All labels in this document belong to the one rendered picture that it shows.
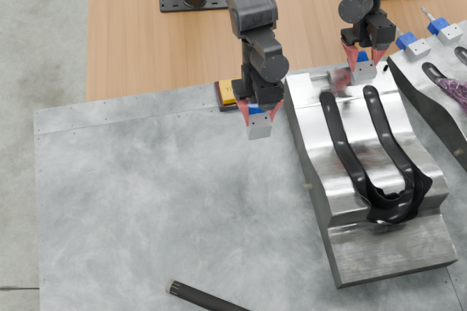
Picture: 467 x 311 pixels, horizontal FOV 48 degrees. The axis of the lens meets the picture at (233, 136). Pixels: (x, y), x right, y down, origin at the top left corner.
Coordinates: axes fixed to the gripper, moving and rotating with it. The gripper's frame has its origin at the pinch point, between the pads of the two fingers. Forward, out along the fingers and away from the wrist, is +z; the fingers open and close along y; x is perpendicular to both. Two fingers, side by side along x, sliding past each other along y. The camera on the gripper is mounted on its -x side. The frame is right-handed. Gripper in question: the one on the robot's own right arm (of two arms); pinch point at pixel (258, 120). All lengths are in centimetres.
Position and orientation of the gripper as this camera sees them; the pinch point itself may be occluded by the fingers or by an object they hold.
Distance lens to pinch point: 113.5
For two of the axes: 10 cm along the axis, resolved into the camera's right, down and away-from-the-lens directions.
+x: -1.9, -5.6, 8.1
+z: 0.6, 8.1, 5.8
